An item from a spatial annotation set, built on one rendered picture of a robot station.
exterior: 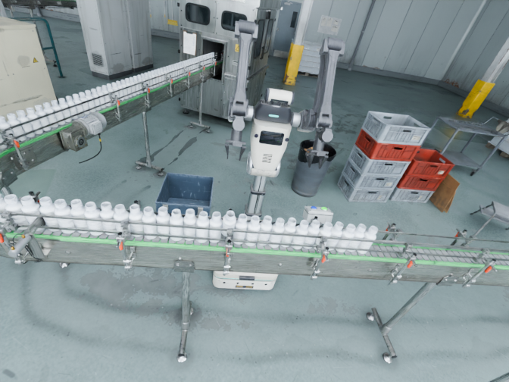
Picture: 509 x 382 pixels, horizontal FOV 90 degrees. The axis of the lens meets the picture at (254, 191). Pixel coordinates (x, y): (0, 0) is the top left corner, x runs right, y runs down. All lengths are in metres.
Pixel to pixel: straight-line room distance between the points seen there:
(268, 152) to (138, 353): 1.56
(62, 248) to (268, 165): 1.17
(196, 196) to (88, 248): 0.78
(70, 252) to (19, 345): 1.03
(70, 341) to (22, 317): 0.40
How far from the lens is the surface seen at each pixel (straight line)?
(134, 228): 1.27
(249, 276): 2.11
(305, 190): 3.35
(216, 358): 2.08
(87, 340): 2.24
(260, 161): 1.66
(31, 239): 1.39
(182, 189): 1.86
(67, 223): 1.37
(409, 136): 3.50
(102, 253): 1.41
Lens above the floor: 1.96
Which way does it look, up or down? 37 degrees down
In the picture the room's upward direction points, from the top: 12 degrees clockwise
